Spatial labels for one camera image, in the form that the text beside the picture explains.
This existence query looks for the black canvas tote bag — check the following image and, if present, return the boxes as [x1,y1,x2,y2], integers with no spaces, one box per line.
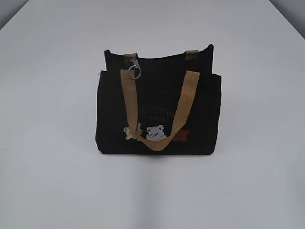
[95,45,222,155]

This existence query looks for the silver key ring clasp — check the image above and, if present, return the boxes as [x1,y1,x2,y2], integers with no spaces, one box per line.
[128,58,141,80]

